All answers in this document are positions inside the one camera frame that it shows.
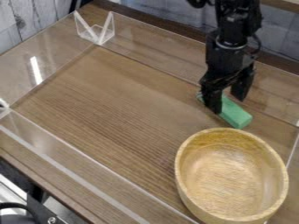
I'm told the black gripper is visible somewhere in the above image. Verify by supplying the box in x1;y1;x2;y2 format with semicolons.
199;31;256;114

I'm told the green rectangular block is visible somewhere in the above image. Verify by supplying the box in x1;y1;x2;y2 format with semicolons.
218;94;252;130

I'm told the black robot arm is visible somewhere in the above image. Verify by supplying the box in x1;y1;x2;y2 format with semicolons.
187;0;263;114

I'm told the wooden bowl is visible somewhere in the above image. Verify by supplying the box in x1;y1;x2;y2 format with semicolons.
174;128;288;224

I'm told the clear acrylic tray wall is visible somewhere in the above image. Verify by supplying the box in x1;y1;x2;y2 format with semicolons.
0;5;299;224

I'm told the clear acrylic corner bracket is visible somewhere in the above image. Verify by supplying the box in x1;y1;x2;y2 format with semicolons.
74;11;115;46

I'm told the black metal bracket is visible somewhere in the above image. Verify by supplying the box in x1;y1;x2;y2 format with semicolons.
27;194;60;224

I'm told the black cable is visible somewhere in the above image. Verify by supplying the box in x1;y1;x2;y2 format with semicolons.
0;199;39;224

